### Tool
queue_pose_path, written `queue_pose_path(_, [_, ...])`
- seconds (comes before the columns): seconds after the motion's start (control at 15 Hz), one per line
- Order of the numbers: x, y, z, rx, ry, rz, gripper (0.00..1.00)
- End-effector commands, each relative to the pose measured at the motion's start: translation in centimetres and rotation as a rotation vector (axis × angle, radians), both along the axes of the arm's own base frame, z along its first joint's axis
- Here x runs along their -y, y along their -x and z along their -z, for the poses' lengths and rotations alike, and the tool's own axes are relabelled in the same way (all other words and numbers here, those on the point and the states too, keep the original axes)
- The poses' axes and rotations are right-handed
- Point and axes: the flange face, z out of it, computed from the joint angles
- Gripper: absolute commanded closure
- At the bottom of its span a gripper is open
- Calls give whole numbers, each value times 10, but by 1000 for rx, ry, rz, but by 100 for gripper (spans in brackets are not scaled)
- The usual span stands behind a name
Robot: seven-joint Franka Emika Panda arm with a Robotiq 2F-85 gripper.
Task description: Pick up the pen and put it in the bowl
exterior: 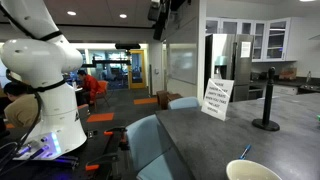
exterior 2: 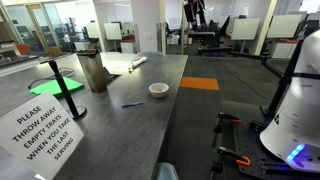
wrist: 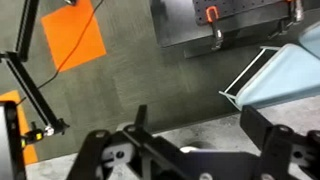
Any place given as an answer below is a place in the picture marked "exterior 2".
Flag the blue pen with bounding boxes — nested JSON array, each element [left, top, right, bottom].
[[120, 101, 145, 108]]

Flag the small white bowl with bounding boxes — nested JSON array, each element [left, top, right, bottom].
[[148, 82, 170, 99]]

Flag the white paper roll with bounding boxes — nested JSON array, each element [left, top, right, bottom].
[[128, 55, 148, 73]]

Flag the tall metal bin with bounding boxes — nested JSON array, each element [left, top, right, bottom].
[[76, 49, 109, 94]]

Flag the black workbench with equipment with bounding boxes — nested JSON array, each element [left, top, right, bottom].
[[187, 31, 232, 56]]

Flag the small white partition board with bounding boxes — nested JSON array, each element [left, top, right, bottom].
[[103, 22, 123, 41]]

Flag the grey chair back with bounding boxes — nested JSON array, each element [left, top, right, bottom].
[[151, 162, 180, 180]]

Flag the green flat pad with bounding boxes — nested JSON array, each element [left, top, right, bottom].
[[28, 76, 85, 99]]

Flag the wide white cabinet red top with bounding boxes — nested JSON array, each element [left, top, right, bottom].
[[270, 39, 298, 60]]

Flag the white printed paper sign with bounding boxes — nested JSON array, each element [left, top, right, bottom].
[[0, 91, 85, 180]]

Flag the wide white partition board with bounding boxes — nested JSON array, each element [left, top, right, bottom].
[[267, 14, 303, 39]]

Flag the orange bin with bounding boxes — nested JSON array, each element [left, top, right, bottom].
[[16, 43, 31, 56]]

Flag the orange handled black clamp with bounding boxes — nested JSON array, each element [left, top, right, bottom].
[[209, 146, 252, 174], [211, 112, 242, 148]]

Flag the black floor cable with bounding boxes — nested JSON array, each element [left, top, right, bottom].
[[216, 57, 275, 101]]

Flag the black post stand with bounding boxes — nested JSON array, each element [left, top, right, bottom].
[[48, 59, 88, 121]]

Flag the black cable on table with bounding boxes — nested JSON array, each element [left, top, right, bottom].
[[27, 67, 76, 90]]

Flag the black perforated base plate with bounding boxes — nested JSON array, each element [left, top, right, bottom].
[[221, 114, 320, 180]]

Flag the black camera tripod stand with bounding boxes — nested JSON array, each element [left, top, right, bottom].
[[229, 38, 305, 117]]

